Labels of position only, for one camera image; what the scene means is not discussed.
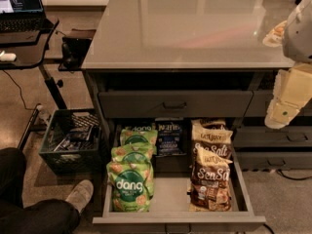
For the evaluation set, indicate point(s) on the open grey middle drawer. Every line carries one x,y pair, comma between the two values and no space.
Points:
169,207

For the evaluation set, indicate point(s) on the black laptop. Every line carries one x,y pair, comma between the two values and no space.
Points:
21,15

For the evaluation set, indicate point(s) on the black adjustable side desk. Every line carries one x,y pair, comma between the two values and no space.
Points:
32,56

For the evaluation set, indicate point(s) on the green dang bag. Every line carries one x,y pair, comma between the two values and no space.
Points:
134,153
132,186
130,136

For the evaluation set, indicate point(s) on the black box on floor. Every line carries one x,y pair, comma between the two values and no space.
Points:
74,48

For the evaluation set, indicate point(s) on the middle brown sea salt bag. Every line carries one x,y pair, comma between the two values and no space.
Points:
218,141

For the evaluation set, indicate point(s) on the grey cabinet with glass counter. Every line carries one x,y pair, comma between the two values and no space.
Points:
201,45

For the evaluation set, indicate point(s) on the rear brown sea salt bag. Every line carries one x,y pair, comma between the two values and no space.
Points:
208,123

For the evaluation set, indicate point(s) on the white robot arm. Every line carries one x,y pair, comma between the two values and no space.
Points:
294,35

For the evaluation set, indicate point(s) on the rear green dang bag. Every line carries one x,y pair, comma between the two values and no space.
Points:
130,136

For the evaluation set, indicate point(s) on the grey slipper shoe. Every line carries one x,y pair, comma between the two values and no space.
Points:
81,195

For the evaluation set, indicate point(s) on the front green dang bag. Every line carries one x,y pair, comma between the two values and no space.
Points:
132,186

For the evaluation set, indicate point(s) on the white computer mouse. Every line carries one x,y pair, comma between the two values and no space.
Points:
8,57

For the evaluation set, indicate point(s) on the grey right drawer fronts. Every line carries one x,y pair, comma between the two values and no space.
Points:
260,148

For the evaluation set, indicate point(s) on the front brown sea salt bag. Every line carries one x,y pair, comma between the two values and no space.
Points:
209,189

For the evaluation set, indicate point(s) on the black plastic crate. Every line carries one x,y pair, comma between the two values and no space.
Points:
71,142

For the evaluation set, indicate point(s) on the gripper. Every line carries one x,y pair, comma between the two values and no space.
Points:
298,36

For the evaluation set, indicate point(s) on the person leg black trousers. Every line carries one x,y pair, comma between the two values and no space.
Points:
52,216

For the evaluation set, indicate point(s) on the blue chip bag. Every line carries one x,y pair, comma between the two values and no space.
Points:
169,140

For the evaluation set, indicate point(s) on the middle green dang bag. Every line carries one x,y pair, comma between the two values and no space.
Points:
134,153

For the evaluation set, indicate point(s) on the grey top drawer front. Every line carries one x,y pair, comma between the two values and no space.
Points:
154,104

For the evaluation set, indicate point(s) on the brown sea salt bag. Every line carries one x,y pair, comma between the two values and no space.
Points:
218,141
209,189
208,123

